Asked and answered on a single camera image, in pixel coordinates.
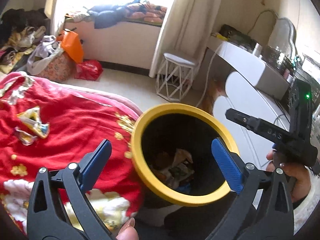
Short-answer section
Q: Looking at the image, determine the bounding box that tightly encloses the white wire frame stool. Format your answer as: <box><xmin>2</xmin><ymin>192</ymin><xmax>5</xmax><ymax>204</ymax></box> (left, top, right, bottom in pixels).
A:
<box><xmin>155</xmin><ymin>51</ymin><xmax>199</xmax><ymax>102</ymax></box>

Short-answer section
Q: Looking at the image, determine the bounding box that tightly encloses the orange patterned quilt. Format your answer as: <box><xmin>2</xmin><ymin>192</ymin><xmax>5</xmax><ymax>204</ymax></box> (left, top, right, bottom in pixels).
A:
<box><xmin>124</xmin><ymin>0</ymin><xmax>167</xmax><ymax>25</ymax></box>

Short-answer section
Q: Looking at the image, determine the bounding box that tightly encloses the lavender garment in basket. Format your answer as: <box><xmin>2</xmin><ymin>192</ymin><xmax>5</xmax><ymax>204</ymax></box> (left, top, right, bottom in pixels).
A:
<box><xmin>26</xmin><ymin>35</ymin><xmax>64</xmax><ymax>76</ymax></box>

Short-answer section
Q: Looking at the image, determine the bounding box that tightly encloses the white dressing table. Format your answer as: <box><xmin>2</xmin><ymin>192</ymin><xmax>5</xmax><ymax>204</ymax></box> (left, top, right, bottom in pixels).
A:
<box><xmin>207</xmin><ymin>37</ymin><xmax>289</xmax><ymax>100</ymax></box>

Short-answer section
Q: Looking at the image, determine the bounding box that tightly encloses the yellow white snack wrapper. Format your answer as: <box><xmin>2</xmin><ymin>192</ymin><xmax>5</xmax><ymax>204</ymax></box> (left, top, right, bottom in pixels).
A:
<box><xmin>17</xmin><ymin>106</ymin><xmax>50</xmax><ymax>139</ymax></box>

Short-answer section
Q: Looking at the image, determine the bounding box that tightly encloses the white cable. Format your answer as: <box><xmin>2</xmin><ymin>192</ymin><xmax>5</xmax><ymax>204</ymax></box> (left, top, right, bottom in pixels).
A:
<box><xmin>195</xmin><ymin>42</ymin><xmax>225</xmax><ymax>108</ymax></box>

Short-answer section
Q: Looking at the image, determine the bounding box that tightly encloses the cream curtain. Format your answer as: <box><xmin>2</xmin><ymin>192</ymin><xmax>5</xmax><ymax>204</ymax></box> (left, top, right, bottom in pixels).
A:
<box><xmin>149</xmin><ymin>0</ymin><xmax>221</xmax><ymax>77</ymax></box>

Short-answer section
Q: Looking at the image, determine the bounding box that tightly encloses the pile of clothes on bed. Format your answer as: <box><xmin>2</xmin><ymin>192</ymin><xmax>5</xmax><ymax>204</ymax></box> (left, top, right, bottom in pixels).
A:
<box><xmin>1</xmin><ymin>8</ymin><xmax>50</xmax><ymax>74</ymax></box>

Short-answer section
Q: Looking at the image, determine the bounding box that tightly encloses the orange bag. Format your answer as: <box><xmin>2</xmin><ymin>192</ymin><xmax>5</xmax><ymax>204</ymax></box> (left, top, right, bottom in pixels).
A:
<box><xmin>57</xmin><ymin>29</ymin><xmax>84</xmax><ymax>63</ymax></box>

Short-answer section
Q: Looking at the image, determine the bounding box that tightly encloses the red plastic bag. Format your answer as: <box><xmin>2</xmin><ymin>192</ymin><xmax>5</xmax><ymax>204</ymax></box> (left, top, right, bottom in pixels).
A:
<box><xmin>74</xmin><ymin>60</ymin><xmax>103</xmax><ymax>81</ymax></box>

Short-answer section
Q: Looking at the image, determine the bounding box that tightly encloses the dark jacket on window seat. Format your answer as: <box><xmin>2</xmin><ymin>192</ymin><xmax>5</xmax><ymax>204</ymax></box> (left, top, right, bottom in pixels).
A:
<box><xmin>87</xmin><ymin>0</ymin><xmax>141</xmax><ymax>29</ymax></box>

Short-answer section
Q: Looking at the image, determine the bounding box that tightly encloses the person's left hand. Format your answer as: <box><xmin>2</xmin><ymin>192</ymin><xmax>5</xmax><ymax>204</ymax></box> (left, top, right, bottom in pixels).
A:
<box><xmin>116</xmin><ymin>218</ymin><xmax>139</xmax><ymax>240</ymax></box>

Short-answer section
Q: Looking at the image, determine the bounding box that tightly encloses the floral fabric laundry basket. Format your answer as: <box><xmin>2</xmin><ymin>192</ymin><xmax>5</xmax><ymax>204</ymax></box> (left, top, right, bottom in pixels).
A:
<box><xmin>36</xmin><ymin>52</ymin><xmax>75</xmax><ymax>82</ymax></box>

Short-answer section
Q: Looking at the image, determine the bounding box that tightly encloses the person's right hand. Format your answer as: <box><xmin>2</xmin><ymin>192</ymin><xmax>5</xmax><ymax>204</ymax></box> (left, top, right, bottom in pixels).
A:
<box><xmin>280</xmin><ymin>163</ymin><xmax>311</xmax><ymax>203</ymax></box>

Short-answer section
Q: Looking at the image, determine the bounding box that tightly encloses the yellow rimmed black trash bin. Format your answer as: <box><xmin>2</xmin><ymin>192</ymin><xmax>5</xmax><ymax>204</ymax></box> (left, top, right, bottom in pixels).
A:
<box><xmin>130</xmin><ymin>102</ymin><xmax>241</xmax><ymax>208</ymax></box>

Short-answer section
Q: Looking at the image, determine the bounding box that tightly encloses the red floral blanket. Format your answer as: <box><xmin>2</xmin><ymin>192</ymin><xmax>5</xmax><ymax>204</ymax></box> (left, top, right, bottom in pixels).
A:
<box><xmin>1</xmin><ymin>73</ymin><xmax>143</xmax><ymax>233</ymax></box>

